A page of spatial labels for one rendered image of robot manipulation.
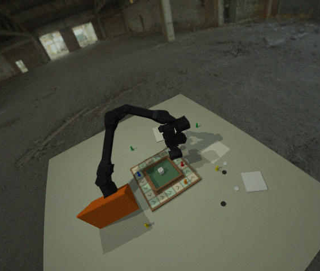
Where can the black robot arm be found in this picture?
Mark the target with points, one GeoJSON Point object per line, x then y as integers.
{"type": "Point", "coordinates": [111, 119]}

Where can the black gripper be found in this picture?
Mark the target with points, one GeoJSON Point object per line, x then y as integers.
{"type": "Point", "coordinates": [175, 152]}

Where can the white die with black pips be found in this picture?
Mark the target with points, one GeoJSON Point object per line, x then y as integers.
{"type": "Point", "coordinates": [160, 170]}

